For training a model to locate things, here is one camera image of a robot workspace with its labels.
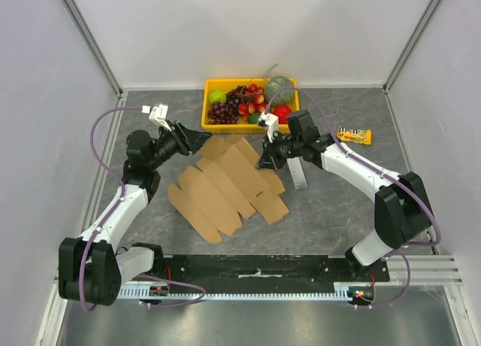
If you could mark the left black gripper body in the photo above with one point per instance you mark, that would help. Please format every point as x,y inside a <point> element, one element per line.
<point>179,144</point>

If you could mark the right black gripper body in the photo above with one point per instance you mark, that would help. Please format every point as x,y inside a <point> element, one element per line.
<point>272,151</point>

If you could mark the brown cardboard box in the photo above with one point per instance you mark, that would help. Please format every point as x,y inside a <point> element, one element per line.
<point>225,188</point>

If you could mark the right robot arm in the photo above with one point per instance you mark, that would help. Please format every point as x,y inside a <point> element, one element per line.
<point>401,206</point>

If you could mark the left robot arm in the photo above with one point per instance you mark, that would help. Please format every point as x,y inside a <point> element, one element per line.
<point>90,269</point>

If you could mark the silver toothpaste box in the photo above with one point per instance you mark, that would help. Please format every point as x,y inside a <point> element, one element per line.
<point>297,173</point>

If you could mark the red apple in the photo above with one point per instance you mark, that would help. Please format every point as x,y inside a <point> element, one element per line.
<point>282,112</point>

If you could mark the dark purple grape bunch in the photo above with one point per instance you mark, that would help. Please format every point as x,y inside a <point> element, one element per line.
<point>221,113</point>

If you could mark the green avocado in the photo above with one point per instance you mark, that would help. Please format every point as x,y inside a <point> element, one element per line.
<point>253,118</point>

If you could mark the green apple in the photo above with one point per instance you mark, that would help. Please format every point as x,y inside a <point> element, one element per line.
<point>216,96</point>

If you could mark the yellow plastic bin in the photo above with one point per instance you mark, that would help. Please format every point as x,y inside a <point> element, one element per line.
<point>226,84</point>

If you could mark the netted green melon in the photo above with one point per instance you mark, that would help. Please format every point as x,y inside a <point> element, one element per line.
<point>279,91</point>

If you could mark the red grape bunch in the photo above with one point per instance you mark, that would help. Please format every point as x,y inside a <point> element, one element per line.
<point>256,103</point>

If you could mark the upper purple grape bunch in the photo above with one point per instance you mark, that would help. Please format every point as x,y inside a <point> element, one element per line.
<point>237,96</point>

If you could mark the yellow candy bag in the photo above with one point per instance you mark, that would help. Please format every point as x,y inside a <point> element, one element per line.
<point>358,136</point>

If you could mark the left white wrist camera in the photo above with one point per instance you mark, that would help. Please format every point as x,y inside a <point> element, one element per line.
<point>158,116</point>

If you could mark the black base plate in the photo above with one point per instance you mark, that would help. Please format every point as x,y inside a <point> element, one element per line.
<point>194,269</point>

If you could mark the slotted cable duct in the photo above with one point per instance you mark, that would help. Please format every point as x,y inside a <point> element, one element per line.
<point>155,291</point>

